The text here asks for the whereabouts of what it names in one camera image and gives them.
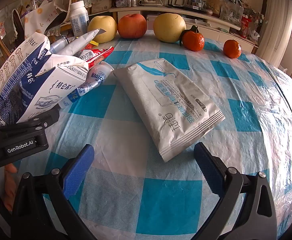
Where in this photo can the blue checked tablecloth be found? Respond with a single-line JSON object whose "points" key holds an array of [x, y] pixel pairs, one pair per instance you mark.
{"points": [[125, 120]]}

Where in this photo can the crushed cup with foil lid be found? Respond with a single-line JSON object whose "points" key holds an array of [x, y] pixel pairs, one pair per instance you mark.
{"points": [[57, 46]]}

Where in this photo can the red coffee packet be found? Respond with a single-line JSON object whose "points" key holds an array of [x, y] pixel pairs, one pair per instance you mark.
{"points": [[100, 53]]}

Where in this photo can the yellow apple left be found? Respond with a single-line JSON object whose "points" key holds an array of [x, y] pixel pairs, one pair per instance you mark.
{"points": [[103, 28]]}

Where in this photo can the black router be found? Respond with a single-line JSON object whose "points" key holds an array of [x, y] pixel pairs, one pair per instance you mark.
{"points": [[176, 5]]}

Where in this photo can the mandarin with green leaf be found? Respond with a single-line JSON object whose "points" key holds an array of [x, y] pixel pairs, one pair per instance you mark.
{"points": [[193, 41]]}

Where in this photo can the small leafless mandarin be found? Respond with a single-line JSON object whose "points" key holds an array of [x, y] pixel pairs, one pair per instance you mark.
{"points": [[232, 49]]}

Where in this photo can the person's left hand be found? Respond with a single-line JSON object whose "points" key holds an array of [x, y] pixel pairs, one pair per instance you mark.
{"points": [[9, 185]]}

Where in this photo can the white orange-print cloth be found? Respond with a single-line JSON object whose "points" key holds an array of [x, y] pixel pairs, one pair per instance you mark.
{"points": [[35, 17]]}

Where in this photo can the white sideboard cabinet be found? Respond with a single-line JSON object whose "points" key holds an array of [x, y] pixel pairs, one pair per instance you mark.
{"points": [[211, 27]]}

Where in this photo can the brown bag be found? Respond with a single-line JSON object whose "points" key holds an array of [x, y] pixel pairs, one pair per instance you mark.
{"points": [[213, 7]]}

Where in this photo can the clear printed plastic bag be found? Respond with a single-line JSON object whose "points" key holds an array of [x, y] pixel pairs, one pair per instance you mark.
{"points": [[232, 12]]}

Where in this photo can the crushed white yogurt bottle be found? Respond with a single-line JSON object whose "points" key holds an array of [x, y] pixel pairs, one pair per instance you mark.
{"points": [[98, 75]]}

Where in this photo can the large yellow pear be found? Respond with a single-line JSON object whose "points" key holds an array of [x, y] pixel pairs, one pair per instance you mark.
{"points": [[168, 27]]}

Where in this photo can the red apple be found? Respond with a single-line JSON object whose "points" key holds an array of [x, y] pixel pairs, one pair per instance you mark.
{"points": [[132, 26]]}

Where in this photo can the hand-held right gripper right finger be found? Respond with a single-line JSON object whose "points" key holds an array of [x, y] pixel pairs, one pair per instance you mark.
{"points": [[207, 170]]}

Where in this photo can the silver white pouch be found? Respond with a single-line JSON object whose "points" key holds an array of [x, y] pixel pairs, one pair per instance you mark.
{"points": [[83, 41]]}

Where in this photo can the red packets in bag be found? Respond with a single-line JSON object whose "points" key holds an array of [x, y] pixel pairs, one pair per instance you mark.
{"points": [[247, 26]]}

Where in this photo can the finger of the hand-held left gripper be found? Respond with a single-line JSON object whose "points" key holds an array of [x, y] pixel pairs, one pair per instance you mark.
{"points": [[42, 121]]}

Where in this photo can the white blue milk carton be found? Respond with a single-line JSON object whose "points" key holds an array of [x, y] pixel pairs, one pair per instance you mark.
{"points": [[18, 85]]}

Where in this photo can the upright white plastic bottle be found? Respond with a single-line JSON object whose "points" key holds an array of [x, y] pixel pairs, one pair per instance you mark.
{"points": [[78, 17]]}

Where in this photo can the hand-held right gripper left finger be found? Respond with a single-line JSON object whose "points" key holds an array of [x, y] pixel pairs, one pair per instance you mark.
{"points": [[79, 172]]}

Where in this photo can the grey wipes packet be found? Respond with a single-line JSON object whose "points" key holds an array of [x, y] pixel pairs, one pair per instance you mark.
{"points": [[166, 105]]}

